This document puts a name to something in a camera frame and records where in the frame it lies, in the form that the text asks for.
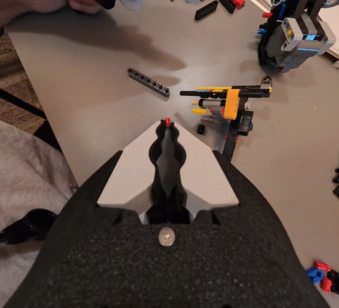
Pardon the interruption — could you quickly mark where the thin black lego beam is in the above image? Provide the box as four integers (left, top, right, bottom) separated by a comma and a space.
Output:
194, 0, 219, 21

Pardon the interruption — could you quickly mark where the black table leg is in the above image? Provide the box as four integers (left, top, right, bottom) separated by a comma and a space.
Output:
0, 87, 47, 121

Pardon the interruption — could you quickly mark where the blue lego pin connector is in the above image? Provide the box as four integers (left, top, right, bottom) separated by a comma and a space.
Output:
306, 266, 324, 284

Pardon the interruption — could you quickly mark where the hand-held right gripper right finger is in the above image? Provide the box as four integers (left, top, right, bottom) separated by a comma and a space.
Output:
169, 122, 240, 224

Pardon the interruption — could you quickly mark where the black badge reel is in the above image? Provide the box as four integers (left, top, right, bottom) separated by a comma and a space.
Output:
0, 208, 58, 245

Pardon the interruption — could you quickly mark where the black lego piece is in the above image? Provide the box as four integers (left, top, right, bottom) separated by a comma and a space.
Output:
332, 167, 339, 199
327, 270, 339, 295

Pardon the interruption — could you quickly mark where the orange and black lego subassembly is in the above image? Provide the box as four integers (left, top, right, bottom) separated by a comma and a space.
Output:
179, 76, 273, 163

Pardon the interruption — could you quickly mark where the large grey black lego model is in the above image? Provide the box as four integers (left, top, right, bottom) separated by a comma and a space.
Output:
257, 0, 337, 73

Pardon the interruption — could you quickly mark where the thick black lego beam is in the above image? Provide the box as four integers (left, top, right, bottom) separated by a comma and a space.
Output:
216, 0, 236, 14

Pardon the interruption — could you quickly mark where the thin grey lego beam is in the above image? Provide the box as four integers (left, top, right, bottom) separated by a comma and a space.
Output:
127, 68, 171, 98

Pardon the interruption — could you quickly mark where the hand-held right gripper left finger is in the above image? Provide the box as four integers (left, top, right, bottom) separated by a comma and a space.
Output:
97, 120, 168, 224

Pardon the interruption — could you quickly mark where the white fuzzy blanket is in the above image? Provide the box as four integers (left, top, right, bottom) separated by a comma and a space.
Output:
0, 120, 79, 308

